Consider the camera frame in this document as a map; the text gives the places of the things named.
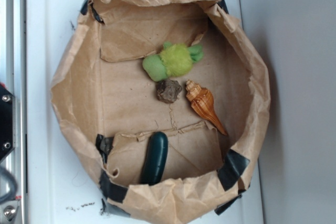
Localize orange spiral conch shell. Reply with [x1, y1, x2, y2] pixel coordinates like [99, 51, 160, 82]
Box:
[185, 80, 228, 135]

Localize green plush toy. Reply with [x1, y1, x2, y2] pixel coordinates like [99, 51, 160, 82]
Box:
[142, 41, 204, 82]

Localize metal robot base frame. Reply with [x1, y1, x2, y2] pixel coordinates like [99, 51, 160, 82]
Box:
[1, 0, 27, 223]

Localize white plastic tray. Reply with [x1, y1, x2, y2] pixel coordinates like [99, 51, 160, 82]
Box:
[25, 0, 265, 224]

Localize dark green cucumber toy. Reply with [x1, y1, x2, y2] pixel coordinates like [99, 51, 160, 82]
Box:
[140, 132, 169, 186]

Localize brown rough rock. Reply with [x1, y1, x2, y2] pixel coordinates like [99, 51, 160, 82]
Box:
[155, 79, 182, 103]

